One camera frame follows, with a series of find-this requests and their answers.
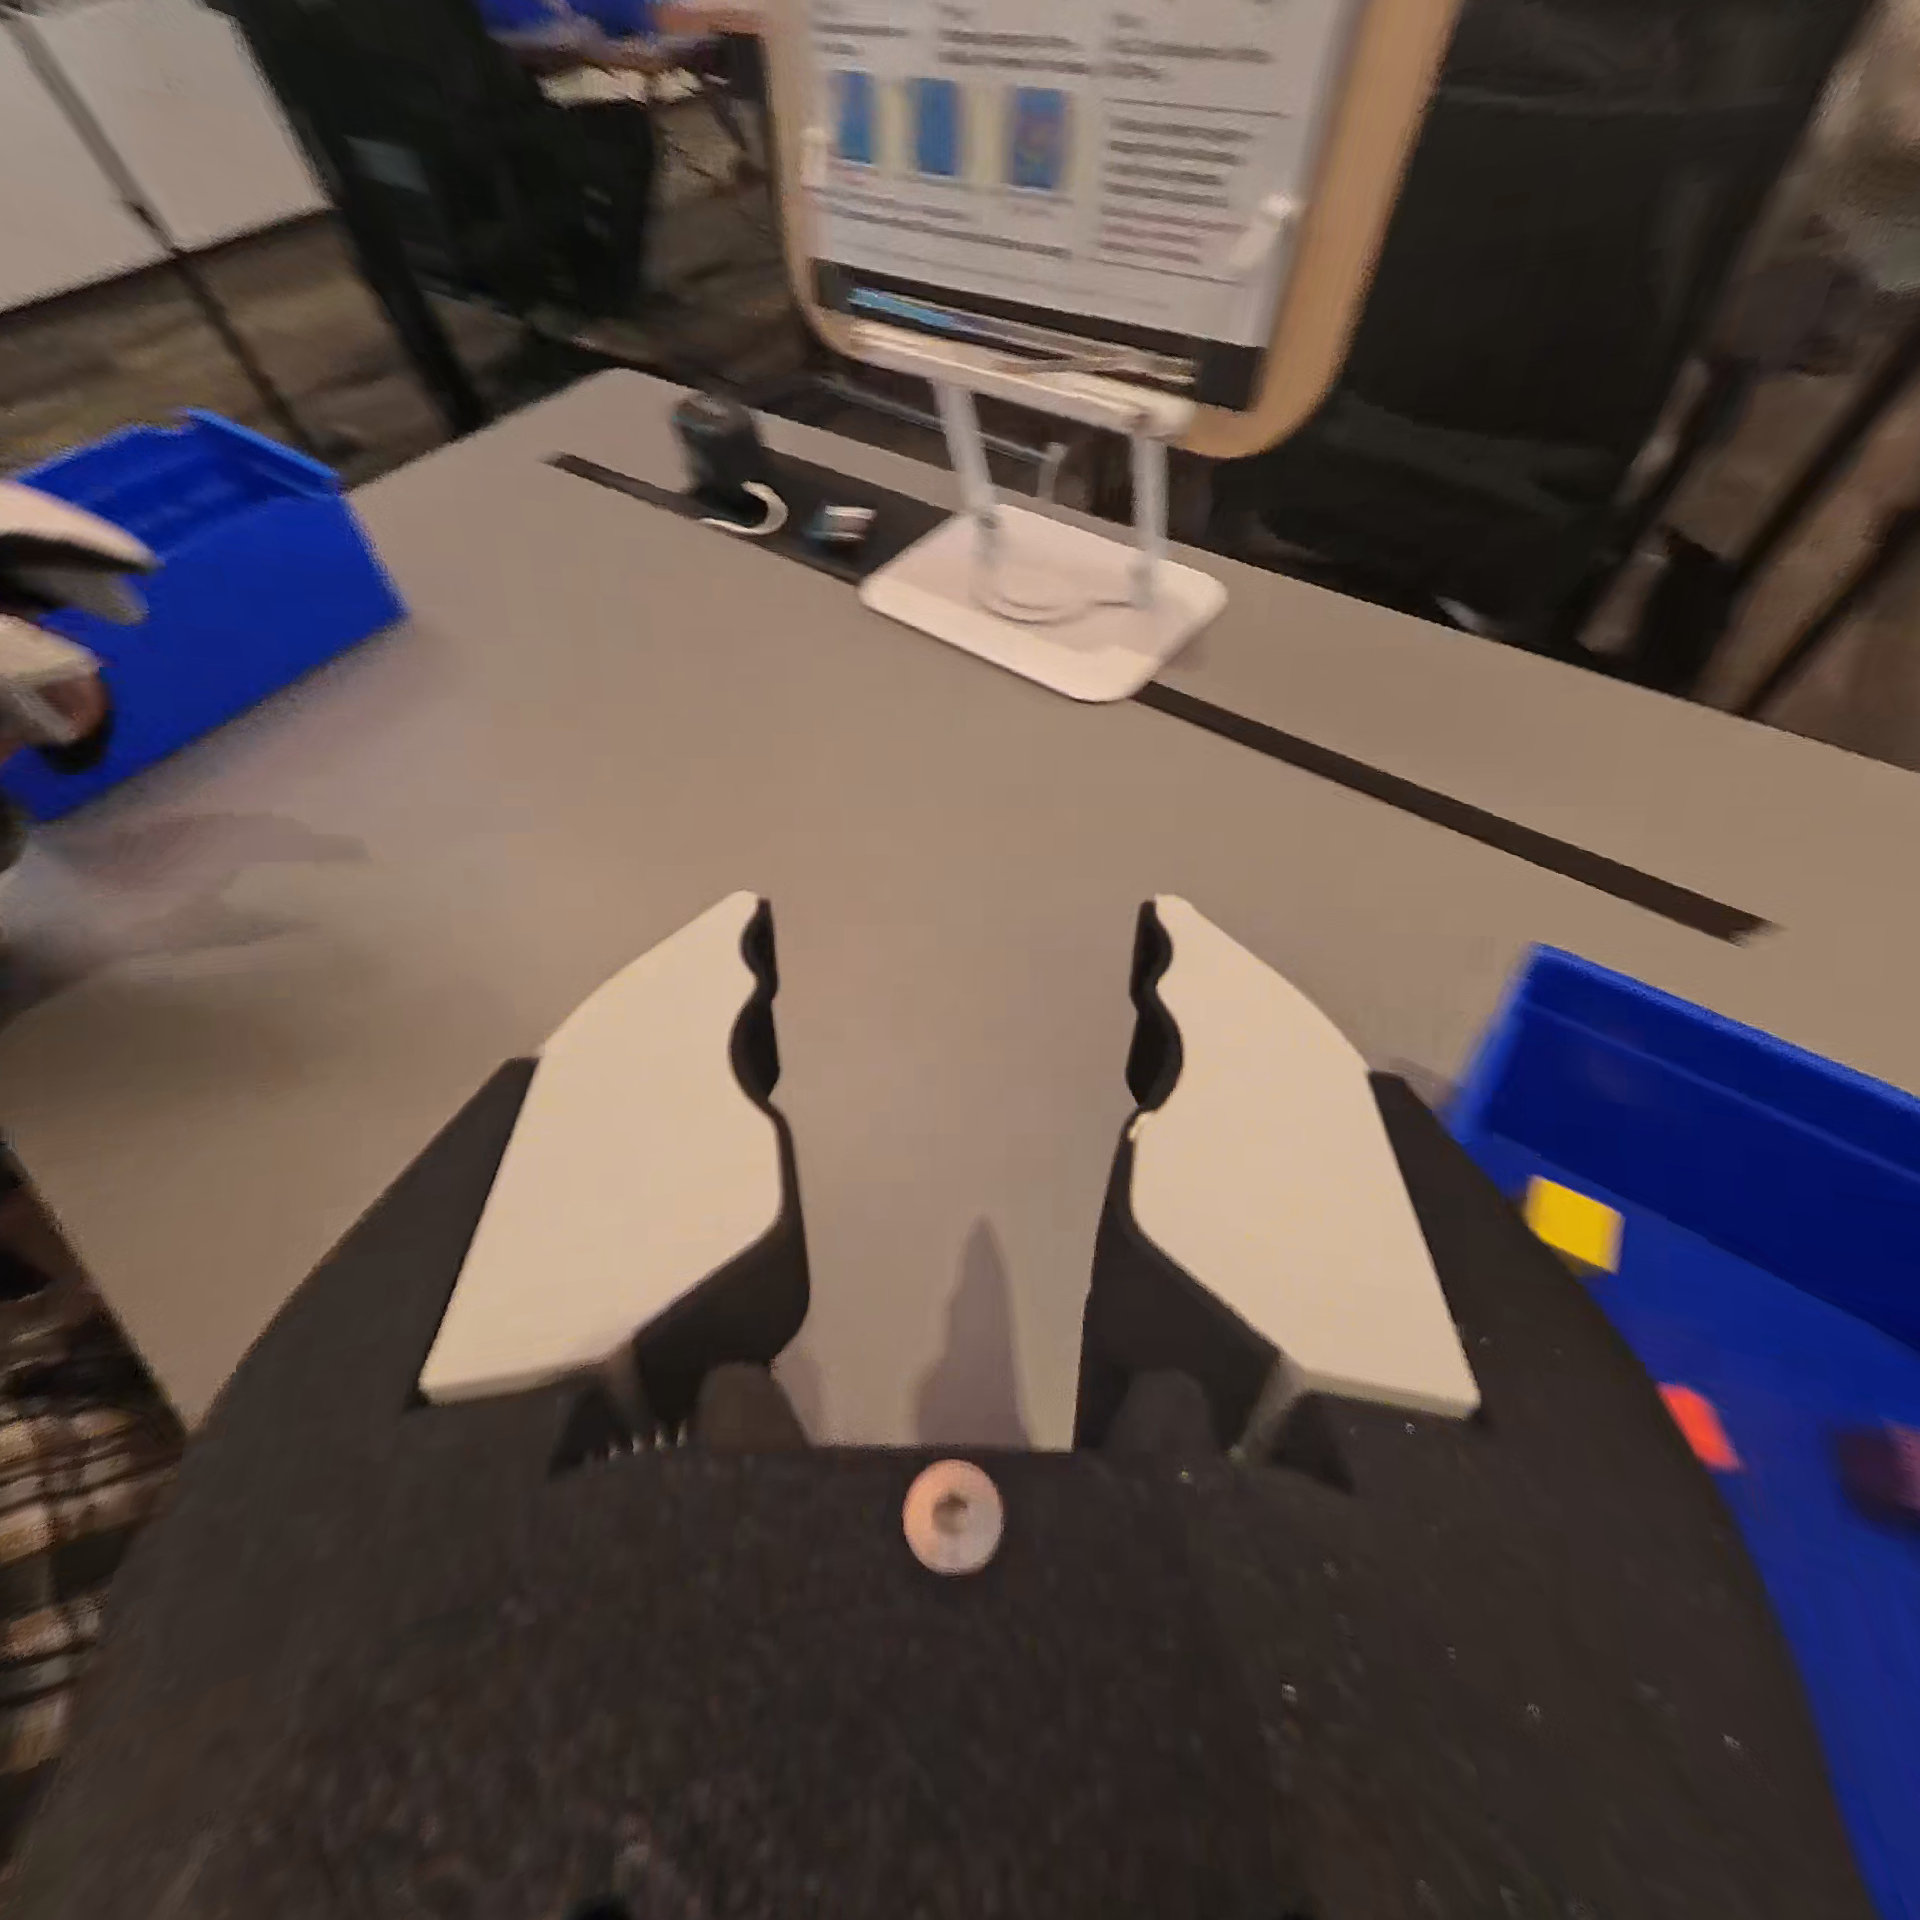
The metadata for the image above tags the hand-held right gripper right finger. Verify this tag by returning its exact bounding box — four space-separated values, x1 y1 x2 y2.
1080 894 1482 1455

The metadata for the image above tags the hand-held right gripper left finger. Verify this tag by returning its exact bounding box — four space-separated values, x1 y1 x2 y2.
417 890 814 1411

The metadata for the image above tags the purple cube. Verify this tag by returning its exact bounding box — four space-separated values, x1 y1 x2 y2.
1833 1421 1920 1523

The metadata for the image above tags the black round device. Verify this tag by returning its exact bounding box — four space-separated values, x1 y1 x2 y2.
669 391 769 503

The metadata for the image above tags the red cube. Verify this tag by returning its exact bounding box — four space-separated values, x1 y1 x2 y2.
1654 1385 1739 1477

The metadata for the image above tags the yellow cube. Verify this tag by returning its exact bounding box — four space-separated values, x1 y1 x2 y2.
1520 1175 1625 1276

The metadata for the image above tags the blue plastic bin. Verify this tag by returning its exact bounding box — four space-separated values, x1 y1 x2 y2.
1436 941 1920 1920
0 407 412 824

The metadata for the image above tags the wood-framed instruction board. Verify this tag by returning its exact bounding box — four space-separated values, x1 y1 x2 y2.
759 0 1464 459

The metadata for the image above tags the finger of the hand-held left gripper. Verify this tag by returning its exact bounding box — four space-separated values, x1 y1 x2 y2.
0 484 159 622
0 618 112 752

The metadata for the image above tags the white tablet stand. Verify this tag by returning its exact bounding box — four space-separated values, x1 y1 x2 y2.
857 335 1231 710

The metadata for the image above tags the person's plaid shirt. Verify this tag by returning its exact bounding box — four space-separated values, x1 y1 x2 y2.
0 1272 189 1785

